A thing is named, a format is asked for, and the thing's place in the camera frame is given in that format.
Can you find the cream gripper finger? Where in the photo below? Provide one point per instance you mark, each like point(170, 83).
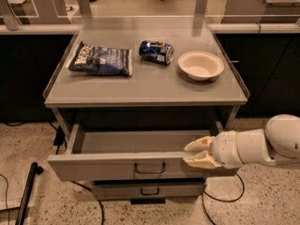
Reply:
point(202, 160)
point(200, 144)

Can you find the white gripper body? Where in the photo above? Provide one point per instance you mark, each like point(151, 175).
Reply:
point(225, 149)

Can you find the grey top drawer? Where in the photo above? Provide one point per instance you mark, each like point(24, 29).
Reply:
point(128, 155)

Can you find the grey drawer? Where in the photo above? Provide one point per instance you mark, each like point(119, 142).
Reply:
point(147, 189)
point(128, 155)

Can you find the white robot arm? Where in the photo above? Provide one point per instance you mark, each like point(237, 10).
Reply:
point(278, 144)

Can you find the grey drawer cabinet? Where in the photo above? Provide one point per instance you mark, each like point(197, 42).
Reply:
point(154, 97)

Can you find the grey bottom drawer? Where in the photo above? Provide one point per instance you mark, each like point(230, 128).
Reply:
point(147, 189)

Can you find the white bowl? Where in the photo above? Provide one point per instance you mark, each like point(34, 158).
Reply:
point(201, 66)

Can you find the blue soda can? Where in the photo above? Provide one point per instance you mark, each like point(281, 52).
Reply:
point(158, 52)

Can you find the blue chip bag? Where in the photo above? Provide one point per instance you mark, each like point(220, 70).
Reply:
point(102, 61)

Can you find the grey background desk right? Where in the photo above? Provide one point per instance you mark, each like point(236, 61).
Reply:
point(261, 11)

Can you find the grey background desk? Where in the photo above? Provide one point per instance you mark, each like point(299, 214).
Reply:
point(261, 11)
point(40, 11)

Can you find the black pole on floor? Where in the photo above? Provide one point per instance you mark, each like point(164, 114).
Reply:
point(34, 170)

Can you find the grey background desk left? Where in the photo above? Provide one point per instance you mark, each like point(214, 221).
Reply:
point(40, 11)

